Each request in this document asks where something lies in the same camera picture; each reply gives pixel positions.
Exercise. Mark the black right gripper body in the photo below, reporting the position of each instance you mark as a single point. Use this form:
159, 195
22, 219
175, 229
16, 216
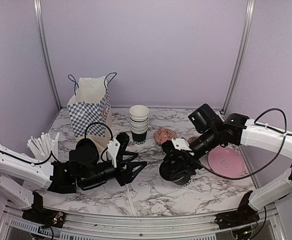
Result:
209, 139

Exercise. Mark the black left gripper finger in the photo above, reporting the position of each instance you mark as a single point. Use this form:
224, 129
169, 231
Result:
130, 171
127, 157

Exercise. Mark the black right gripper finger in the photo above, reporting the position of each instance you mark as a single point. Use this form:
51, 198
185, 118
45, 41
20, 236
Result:
171, 154
182, 170

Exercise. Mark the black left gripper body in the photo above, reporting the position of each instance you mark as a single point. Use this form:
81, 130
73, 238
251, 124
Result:
96, 180

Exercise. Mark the black plastic cup lid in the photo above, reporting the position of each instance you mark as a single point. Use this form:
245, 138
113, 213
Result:
166, 168

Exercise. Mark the black paper coffee cup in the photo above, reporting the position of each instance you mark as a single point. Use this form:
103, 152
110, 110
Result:
183, 181

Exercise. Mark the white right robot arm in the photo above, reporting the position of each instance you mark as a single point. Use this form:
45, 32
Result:
264, 142

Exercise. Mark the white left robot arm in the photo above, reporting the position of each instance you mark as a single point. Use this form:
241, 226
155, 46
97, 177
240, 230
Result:
39, 172

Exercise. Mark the checkered paper takeout bag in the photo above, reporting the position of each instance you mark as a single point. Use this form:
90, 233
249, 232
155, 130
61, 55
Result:
89, 106

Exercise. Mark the red patterned ceramic bowl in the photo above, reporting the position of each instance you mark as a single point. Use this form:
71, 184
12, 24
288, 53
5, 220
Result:
164, 134

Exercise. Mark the brown cardboard cup carrier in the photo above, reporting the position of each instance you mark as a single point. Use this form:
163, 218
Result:
193, 140

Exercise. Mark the stack of black lids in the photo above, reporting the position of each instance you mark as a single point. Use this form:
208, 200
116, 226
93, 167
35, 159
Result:
86, 142

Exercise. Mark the pink round plate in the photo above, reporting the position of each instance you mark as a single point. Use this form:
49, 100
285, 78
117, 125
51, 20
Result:
226, 161

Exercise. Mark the stack of paper cups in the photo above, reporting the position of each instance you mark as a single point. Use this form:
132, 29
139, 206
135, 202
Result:
139, 123

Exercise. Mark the bundle of white straws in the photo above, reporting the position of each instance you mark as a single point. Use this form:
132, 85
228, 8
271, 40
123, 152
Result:
44, 147

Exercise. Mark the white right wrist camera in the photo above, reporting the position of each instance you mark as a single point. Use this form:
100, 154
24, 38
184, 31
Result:
181, 144

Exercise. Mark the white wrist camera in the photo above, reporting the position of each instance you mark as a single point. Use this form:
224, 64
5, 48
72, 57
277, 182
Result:
113, 147
181, 144

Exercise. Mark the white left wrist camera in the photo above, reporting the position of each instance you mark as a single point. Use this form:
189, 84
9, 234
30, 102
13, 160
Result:
113, 147

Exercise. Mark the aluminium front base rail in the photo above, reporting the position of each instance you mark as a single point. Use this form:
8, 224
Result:
85, 226

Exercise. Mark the right aluminium frame post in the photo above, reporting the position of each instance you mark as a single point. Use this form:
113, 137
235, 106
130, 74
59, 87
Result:
241, 53

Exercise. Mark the aluminium frame post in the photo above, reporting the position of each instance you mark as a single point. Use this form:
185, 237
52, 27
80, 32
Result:
241, 53
45, 53

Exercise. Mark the left aluminium frame post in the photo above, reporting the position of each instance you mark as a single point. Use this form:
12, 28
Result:
45, 53

